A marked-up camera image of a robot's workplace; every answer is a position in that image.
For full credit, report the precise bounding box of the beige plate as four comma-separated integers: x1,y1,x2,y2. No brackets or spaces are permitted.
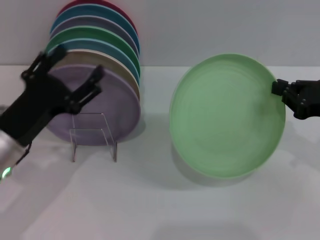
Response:
55,49,141,101

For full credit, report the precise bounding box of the light blue plate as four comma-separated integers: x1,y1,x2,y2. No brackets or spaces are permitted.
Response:
47,38,141,81

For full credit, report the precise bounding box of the grey plate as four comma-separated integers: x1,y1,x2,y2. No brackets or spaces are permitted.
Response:
49,14,140,55

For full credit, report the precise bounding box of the dark green plate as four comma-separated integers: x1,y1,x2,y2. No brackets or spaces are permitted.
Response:
45,25,140,73

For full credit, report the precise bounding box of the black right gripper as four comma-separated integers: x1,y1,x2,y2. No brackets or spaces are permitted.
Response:
271,78,320,121

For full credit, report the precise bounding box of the clear acrylic plate rack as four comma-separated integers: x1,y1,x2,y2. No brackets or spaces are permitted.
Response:
69,112,118,163

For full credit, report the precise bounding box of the thin black cable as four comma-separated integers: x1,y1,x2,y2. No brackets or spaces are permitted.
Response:
13,141,33,167

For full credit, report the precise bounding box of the purple plate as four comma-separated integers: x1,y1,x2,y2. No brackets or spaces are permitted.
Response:
46,64,142,147

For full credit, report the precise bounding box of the red plate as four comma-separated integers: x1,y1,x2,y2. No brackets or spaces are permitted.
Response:
56,0,138,35

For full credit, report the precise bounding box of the light green plate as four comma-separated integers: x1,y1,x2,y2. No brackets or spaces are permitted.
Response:
169,52,287,180

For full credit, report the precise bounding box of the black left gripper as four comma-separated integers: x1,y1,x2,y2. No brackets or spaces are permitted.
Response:
0,46,105,148

